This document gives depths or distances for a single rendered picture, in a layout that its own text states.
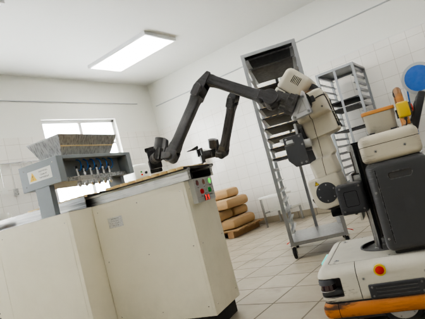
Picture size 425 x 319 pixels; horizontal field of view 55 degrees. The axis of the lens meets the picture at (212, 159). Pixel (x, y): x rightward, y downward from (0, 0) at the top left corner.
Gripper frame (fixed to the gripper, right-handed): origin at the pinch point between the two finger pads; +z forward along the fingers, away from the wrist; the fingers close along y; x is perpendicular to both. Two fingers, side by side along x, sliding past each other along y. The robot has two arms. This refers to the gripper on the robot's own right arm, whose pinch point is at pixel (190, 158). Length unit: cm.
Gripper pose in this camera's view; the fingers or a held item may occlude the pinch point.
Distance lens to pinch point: 274.0
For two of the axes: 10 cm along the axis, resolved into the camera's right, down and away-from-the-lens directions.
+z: -9.0, 2.1, -3.7
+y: -2.6, -9.6, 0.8
